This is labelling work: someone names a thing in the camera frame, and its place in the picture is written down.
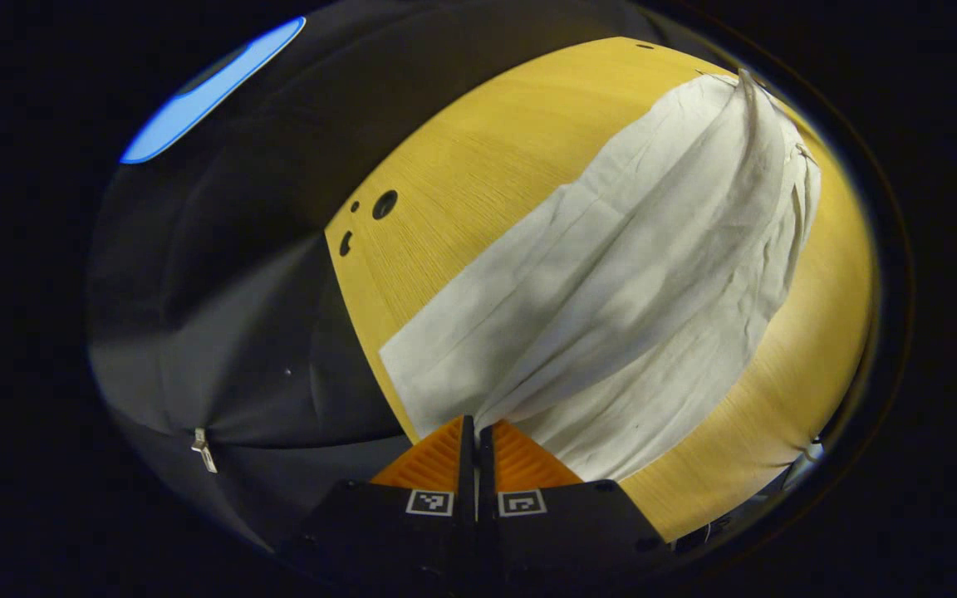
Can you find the black backdrop cloth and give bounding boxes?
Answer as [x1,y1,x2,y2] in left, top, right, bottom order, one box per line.
[86,0,679,551]

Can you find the white clip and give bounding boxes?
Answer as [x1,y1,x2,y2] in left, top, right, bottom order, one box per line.
[191,428,218,474]

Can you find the white jeans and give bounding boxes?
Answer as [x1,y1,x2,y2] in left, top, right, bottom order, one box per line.
[379,68,822,483]

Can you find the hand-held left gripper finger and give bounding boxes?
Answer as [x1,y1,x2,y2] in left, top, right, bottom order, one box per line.
[279,415,478,584]
[479,419,670,586]

